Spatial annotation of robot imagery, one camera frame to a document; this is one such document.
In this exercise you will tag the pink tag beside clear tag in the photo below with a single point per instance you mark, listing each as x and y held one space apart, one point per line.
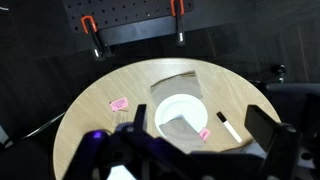
119 104

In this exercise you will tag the pink tag beside large plate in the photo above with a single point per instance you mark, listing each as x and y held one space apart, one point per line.
204 134

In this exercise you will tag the orange black bar clamp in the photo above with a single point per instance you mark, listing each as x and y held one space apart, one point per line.
180 23
93 33

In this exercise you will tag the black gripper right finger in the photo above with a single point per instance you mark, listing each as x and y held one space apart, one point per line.
266 128

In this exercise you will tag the white marker with black cap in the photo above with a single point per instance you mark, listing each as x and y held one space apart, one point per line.
230 127

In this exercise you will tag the large white round plate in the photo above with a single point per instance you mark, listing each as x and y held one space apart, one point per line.
181 106

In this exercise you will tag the black camera tripod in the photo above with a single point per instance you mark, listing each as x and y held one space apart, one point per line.
290 87

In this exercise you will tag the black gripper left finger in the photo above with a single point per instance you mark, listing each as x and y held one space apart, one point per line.
140 116

